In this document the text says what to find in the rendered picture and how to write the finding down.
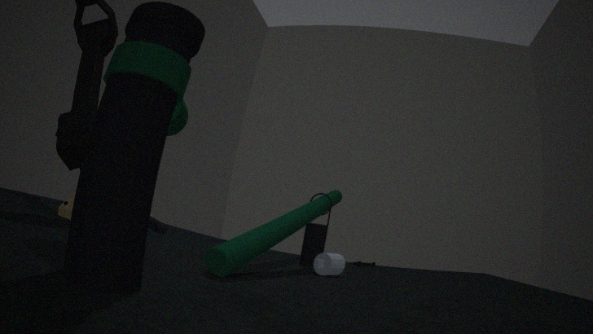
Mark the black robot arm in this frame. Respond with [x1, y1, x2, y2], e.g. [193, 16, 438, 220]
[55, 0, 118, 171]

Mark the black cylinder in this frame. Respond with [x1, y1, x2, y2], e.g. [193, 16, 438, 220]
[63, 2, 205, 295]

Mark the grey cylinder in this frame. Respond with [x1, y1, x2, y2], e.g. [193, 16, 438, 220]
[314, 253, 345, 275]

